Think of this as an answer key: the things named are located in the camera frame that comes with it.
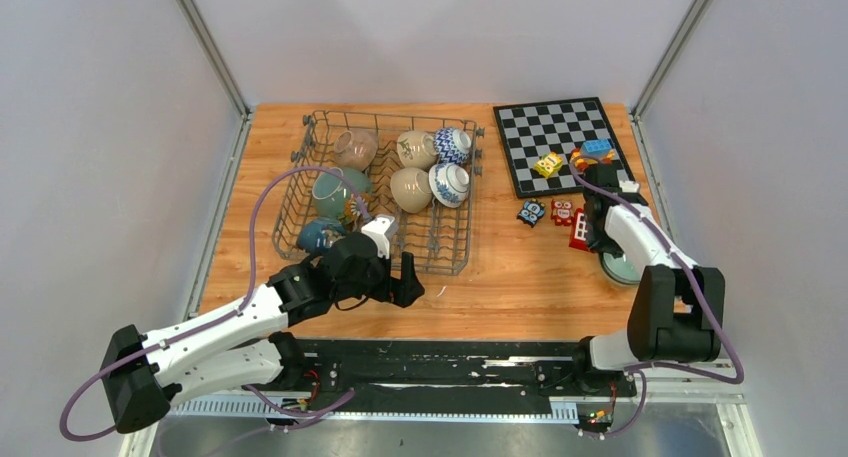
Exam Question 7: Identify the mint green leaf bowl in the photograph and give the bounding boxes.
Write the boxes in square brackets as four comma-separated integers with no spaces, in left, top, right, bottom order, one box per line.
[599,252,641,286]

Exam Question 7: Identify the plain beige bowl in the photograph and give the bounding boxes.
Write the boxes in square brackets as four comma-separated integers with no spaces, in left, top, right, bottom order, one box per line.
[390,168,433,214]

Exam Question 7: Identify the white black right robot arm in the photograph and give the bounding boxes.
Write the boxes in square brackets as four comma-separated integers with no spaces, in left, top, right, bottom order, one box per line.
[570,163,725,395]

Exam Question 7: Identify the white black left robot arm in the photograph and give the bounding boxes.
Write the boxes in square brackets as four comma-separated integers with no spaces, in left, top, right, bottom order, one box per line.
[101,232,425,434]

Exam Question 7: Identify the red owl toy block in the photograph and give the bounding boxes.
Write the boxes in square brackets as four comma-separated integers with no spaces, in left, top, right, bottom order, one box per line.
[551,198,574,227]

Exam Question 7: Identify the red toy house block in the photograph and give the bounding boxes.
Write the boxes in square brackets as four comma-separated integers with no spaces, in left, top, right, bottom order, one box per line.
[569,208,591,252]

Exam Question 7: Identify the toy brick car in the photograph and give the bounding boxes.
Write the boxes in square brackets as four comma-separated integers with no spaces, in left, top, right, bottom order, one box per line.
[569,139,616,172]

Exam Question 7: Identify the dark blue floral bowl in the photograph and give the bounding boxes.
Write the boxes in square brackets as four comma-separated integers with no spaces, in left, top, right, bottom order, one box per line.
[296,217,349,255]

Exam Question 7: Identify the yellow owl toy block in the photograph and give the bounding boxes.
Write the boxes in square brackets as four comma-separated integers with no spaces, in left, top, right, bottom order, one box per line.
[533,152,564,179]

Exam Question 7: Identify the black blue owl block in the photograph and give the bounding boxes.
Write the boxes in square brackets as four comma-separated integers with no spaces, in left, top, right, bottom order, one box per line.
[516,198,546,228]

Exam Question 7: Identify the teal bowl with orange flower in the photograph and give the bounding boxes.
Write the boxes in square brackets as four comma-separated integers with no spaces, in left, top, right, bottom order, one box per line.
[312,167,374,225]

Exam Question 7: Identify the black white chessboard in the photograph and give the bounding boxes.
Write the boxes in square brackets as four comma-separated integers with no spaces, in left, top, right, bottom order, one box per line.
[493,97,634,199]

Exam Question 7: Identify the white bowl blue roses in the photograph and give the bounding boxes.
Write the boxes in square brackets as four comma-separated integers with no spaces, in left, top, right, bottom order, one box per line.
[428,163,471,208]

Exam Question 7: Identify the beige bowl with flower sprig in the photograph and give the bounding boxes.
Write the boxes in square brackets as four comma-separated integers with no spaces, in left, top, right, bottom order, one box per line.
[396,130,438,171]

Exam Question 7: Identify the blue white zigzag bowl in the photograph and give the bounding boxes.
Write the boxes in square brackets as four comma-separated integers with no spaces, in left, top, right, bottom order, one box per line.
[434,127,472,166]

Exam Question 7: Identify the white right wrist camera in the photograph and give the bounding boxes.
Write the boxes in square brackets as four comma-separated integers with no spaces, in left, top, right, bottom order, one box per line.
[619,180,641,194]

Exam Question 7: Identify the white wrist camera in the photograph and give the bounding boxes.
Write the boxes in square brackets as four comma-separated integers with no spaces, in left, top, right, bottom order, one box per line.
[360,214,398,259]
[619,180,641,194]

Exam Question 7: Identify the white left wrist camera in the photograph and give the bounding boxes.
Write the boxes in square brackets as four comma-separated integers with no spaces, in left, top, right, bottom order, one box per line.
[360,214,398,259]

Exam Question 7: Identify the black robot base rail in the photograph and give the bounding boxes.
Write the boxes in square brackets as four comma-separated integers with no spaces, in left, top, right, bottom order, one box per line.
[258,339,639,416]

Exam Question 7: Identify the grey wire dish rack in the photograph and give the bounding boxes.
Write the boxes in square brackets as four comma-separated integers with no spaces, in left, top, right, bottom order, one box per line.
[272,110,486,276]

